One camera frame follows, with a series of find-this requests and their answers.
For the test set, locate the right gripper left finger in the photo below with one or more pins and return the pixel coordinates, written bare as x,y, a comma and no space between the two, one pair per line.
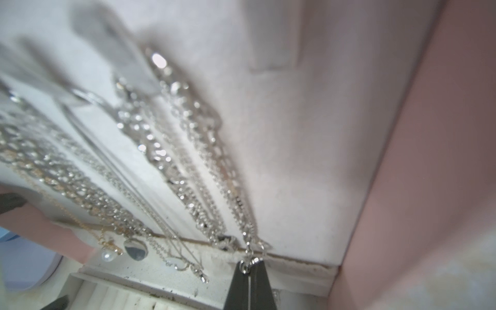
238,296

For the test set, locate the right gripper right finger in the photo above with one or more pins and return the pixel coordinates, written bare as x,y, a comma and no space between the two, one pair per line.
260,291

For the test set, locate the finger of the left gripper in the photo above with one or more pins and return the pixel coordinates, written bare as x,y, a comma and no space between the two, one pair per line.
10,201
60,303

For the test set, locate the pink jewelry box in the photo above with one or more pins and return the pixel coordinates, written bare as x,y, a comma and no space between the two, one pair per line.
364,134

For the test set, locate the blue plate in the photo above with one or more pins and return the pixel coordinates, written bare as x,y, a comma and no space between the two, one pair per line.
25,264

